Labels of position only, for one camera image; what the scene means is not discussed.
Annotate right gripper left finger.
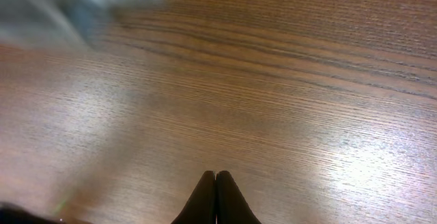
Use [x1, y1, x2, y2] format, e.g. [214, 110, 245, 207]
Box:
[172, 171, 216, 224]

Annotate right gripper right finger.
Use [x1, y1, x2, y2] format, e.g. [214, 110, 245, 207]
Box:
[216, 171, 261, 224]

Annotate khaki shorts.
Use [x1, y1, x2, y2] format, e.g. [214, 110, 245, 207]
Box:
[1, 0, 163, 49]

